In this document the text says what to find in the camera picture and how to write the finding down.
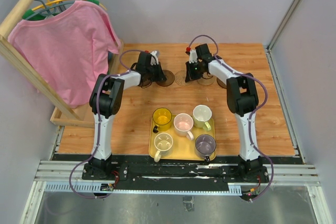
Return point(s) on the cream mug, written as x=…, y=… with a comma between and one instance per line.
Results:
x=163, y=144

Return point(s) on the wooden clothes rack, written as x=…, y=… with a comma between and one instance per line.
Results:
x=21, y=64

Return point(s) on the pale green mug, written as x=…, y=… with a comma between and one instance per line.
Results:
x=201, y=116

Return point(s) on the yellow plastic tray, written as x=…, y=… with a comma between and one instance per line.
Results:
x=183, y=148

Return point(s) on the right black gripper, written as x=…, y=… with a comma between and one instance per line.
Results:
x=189, y=76

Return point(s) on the woven rattan coaster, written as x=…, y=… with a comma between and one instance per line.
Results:
x=180, y=77
x=206, y=79

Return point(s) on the pink t-shirt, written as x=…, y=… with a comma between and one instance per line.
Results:
x=68, y=50

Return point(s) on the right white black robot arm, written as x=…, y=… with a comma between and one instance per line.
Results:
x=242, y=101

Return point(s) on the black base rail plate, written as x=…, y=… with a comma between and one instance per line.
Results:
x=125, y=167

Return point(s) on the pink white mug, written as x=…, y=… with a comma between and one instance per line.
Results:
x=183, y=124

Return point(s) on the purple mug black rim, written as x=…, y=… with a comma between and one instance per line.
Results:
x=205, y=146

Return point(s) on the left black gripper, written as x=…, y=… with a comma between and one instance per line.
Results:
x=160, y=76

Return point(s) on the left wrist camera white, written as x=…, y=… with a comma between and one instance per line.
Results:
x=154, y=57

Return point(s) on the yellow mug black rim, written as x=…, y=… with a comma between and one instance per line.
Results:
x=162, y=119

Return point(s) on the grey clothes hanger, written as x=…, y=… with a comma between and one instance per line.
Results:
x=49, y=8

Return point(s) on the dark brown coaster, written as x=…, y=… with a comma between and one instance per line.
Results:
x=221, y=83
x=145, y=83

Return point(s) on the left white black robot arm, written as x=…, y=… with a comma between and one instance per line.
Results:
x=105, y=102

